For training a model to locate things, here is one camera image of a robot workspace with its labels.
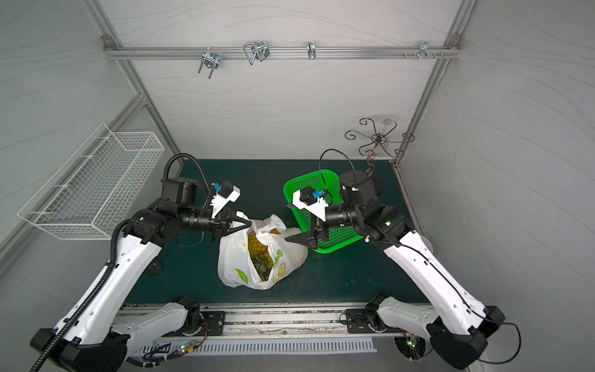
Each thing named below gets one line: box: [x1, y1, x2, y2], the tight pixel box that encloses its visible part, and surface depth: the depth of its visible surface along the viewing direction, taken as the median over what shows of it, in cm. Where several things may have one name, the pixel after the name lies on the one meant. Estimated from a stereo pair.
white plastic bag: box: [217, 211, 309, 290], surface depth 66 cm
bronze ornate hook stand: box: [343, 117, 416, 178], surface depth 88 cm
